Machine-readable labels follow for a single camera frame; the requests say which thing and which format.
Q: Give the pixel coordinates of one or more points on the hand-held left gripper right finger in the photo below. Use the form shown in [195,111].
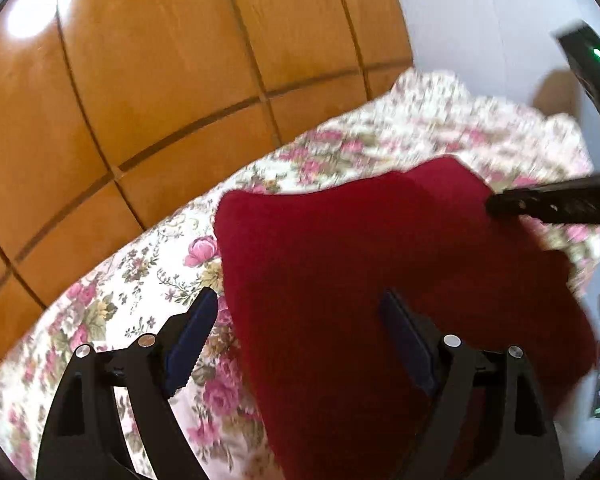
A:
[407,340]

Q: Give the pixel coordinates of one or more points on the floral bedspread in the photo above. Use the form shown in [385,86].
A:
[145,285]

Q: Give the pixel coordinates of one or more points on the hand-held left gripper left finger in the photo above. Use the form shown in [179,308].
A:
[190,345]

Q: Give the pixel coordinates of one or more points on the dark red sweater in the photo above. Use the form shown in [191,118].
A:
[330,260]

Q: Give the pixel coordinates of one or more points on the wooden wardrobe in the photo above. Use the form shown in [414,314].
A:
[155,60]

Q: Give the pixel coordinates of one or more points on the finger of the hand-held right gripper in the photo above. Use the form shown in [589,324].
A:
[560,202]

